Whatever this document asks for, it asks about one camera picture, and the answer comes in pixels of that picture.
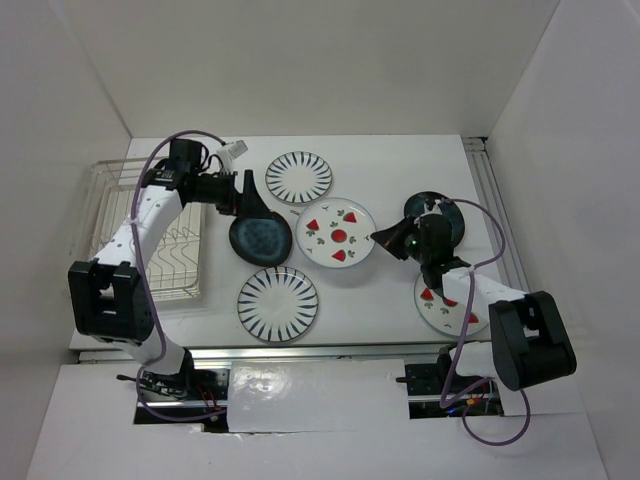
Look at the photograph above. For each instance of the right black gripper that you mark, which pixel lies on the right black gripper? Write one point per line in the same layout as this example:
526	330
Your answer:
392	236

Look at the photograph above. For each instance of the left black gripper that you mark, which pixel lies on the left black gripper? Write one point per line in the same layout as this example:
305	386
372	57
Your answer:
247	203

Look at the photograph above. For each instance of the dark blue glazed plate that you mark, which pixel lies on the dark blue glazed plate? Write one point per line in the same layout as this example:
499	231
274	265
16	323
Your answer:
414	207
265	242

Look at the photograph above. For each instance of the strawberry pattern plate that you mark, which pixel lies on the strawberry pattern plate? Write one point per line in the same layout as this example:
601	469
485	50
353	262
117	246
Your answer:
335	233
443	315

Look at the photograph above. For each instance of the blue striped plate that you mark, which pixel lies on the blue striped plate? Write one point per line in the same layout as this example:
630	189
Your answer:
298	177
278	305

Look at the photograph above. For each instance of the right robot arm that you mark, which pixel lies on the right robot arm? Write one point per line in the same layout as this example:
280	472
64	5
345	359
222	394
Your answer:
528	344

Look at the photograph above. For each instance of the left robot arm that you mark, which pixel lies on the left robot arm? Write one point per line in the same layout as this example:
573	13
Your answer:
110	293

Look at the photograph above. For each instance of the white glossy cover sheet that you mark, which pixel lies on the white glossy cover sheet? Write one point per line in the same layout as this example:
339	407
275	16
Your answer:
316	396

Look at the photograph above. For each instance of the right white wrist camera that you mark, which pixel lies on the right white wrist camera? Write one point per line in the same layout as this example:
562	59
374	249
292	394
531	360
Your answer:
432	206

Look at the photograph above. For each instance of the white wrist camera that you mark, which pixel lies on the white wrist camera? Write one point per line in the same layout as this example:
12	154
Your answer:
432	206
228	153

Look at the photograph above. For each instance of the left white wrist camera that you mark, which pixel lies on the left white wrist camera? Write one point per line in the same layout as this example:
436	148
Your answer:
228	153

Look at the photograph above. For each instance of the white wire dish rack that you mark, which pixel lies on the white wire dish rack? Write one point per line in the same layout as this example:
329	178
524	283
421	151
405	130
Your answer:
173	270

